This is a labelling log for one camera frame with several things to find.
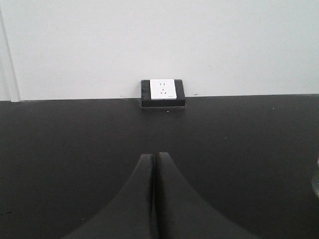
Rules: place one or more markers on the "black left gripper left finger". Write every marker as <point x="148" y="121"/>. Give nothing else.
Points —
<point x="128" y="214"/>

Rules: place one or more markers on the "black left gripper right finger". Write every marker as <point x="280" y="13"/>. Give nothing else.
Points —
<point x="182" y="213"/>

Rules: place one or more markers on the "black white power socket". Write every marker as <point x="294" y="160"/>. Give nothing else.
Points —
<point x="162" y="93"/>

